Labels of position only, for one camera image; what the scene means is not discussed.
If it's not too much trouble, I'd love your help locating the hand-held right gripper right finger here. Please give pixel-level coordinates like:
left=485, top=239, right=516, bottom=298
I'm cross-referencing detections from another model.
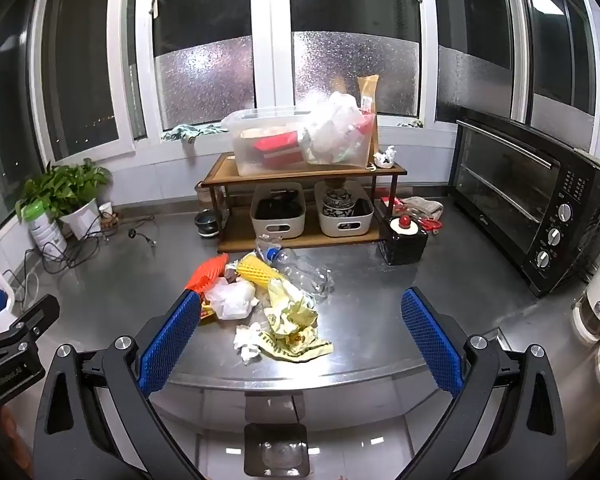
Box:
left=397, top=286, right=569, bottom=480

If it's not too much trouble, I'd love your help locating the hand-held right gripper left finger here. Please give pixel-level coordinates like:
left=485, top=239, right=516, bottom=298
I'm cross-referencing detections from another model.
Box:
left=32, top=289, right=203, bottom=480

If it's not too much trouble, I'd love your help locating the white plastic bag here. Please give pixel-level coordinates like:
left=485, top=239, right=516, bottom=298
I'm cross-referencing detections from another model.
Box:
left=205, top=277, right=260, bottom=321

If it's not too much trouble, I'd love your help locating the white tissue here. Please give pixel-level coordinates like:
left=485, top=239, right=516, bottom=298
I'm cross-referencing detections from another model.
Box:
left=232, top=322, right=266, bottom=366

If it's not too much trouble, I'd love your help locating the pale yellow wrapper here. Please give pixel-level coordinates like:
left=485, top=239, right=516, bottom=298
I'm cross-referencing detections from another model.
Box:
left=264, top=277, right=320, bottom=336

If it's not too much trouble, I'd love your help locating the yellow printed snack bag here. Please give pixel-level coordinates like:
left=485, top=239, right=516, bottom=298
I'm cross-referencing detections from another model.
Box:
left=260, top=327, right=333, bottom=363

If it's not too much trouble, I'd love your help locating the clear plastic bag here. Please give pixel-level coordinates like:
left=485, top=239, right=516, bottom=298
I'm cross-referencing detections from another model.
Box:
left=285, top=260, right=336, bottom=302

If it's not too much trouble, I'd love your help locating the steel trash bin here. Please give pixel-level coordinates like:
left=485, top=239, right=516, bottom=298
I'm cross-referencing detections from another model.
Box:
left=243, top=422, right=311, bottom=478

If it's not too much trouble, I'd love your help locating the orange snack packet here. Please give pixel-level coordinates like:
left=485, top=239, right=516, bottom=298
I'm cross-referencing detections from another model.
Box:
left=185, top=253, right=230, bottom=293

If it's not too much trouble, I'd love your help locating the white bottle green cap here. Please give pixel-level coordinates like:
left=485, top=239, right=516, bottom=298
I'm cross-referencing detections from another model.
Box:
left=22, top=200, right=68, bottom=261

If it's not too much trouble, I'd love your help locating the black box with red knob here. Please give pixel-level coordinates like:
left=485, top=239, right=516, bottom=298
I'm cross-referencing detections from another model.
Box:
left=380, top=215, right=429, bottom=266

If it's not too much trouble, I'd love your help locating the yellow corn toy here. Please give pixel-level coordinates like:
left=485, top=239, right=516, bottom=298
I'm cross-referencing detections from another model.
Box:
left=236, top=254, right=287, bottom=288

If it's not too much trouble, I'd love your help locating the dark ceramic bowl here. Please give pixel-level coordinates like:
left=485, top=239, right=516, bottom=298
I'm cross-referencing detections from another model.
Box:
left=195, top=210, right=223, bottom=237

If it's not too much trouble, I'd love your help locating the beige cloth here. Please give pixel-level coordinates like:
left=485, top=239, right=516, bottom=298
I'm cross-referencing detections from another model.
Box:
left=402, top=196, right=445, bottom=221

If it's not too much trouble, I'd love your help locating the clear plastic bottle blue cap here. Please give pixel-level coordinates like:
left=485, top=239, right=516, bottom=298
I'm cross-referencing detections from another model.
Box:
left=256, top=237, right=301, bottom=271

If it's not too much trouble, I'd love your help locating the green potted plant white pot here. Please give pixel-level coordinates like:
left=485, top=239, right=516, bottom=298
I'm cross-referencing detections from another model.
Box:
left=15, top=159, right=113, bottom=241

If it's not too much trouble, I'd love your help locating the white storage basket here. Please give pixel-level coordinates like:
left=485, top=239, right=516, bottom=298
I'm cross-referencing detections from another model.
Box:
left=314, top=181, right=375, bottom=237
left=250, top=182, right=307, bottom=239

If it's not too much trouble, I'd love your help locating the blue white patterned bowl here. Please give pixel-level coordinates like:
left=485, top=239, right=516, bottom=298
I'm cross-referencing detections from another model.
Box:
left=322, top=187, right=361, bottom=216

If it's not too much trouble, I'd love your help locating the white canister clear base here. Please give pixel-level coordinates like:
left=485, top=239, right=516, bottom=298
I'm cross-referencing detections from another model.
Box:
left=572, top=255, right=600, bottom=343

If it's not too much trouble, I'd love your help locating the black toaster oven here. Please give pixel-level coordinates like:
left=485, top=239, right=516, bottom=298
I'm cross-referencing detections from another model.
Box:
left=450, top=117, right=600, bottom=298

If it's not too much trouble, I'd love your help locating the wooden two-tier shelf rack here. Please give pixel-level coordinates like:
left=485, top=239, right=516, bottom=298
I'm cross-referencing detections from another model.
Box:
left=196, top=151, right=408, bottom=253

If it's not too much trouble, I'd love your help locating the clear plastic storage box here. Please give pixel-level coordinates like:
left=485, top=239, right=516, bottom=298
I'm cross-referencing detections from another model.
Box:
left=221, top=106, right=378, bottom=177

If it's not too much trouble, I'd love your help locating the green cloth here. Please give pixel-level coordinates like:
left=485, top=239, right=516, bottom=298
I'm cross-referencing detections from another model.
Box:
left=162, top=124, right=228, bottom=143

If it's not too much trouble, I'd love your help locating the bundle of white plastic bags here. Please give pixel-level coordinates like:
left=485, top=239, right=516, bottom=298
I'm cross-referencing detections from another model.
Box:
left=305, top=91, right=373, bottom=163

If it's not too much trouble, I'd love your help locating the brown paper package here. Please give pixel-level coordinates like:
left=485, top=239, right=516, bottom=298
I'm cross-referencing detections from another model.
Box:
left=356, top=75, right=381, bottom=116

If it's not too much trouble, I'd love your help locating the black power cable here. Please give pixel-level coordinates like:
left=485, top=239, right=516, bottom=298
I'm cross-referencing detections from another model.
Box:
left=10, top=215, right=157, bottom=306

